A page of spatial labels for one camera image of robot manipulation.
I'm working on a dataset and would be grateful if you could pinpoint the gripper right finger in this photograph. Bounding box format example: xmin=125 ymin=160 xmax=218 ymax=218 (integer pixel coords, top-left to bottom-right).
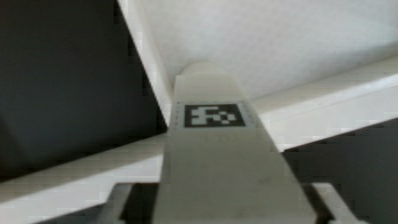
xmin=301 ymin=183 xmax=369 ymax=224

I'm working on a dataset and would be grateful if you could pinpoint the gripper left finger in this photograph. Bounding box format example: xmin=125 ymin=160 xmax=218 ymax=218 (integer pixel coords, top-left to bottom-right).
xmin=93 ymin=183 xmax=157 ymax=224

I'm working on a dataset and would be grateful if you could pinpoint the white front obstacle rail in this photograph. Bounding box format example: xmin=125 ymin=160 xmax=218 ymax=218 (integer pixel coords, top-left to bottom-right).
xmin=0 ymin=75 xmax=398 ymax=224

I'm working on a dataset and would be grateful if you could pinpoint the white desk leg block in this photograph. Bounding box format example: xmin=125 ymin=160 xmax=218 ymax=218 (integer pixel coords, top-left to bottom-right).
xmin=152 ymin=62 xmax=316 ymax=224

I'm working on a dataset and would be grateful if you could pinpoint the white desk top tray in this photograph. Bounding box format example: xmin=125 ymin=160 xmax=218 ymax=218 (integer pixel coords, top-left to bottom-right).
xmin=115 ymin=0 xmax=398 ymax=153

